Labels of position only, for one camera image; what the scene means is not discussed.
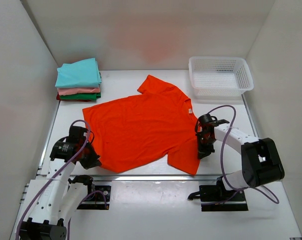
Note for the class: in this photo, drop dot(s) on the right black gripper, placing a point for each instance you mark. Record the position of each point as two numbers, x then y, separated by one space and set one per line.
203 152

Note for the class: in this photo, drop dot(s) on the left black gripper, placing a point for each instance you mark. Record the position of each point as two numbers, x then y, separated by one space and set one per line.
93 160

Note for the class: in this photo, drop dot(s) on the orange t shirt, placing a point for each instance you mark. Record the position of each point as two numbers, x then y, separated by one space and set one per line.
134 131

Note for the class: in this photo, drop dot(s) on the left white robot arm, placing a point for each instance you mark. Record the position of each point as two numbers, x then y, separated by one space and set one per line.
48 214

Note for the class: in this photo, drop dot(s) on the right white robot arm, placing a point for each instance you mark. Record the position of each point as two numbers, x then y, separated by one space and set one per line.
260 160

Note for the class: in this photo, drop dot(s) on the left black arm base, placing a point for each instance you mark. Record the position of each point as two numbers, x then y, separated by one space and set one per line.
98 196

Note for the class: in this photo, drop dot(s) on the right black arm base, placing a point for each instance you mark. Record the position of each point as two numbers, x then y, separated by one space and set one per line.
215 198

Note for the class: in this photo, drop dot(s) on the folded green t shirt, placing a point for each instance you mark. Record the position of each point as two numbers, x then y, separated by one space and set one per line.
81 97

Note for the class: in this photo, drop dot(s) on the folded red t shirt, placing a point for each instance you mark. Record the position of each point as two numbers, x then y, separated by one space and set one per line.
58 98

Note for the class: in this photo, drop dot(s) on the white plastic basket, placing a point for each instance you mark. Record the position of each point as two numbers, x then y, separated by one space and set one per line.
219 77

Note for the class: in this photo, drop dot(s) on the folded pink t shirt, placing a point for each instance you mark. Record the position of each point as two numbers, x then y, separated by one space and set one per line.
77 90

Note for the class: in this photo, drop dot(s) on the folded cyan t shirt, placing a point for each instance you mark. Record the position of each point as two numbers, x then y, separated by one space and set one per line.
81 74

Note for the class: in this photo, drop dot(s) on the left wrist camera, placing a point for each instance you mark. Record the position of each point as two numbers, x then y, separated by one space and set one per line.
77 135

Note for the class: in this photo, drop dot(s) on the aluminium rail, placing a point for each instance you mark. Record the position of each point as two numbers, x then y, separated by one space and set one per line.
155 178

